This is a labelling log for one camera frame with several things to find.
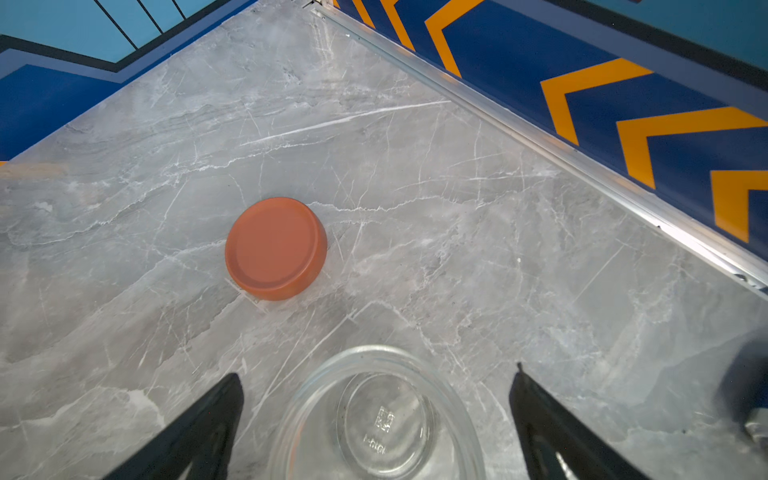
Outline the glass jar with rice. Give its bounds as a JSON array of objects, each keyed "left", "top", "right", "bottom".
[{"left": 267, "top": 345, "right": 486, "bottom": 479}]

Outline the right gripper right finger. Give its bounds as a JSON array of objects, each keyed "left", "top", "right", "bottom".
[{"left": 509, "top": 364, "right": 647, "bottom": 479}]

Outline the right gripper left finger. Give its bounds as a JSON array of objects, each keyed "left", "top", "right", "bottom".
[{"left": 106, "top": 373, "right": 244, "bottom": 479}]

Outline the red jar lid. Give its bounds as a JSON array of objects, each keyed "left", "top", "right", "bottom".
[{"left": 225, "top": 197, "right": 328, "bottom": 301}]

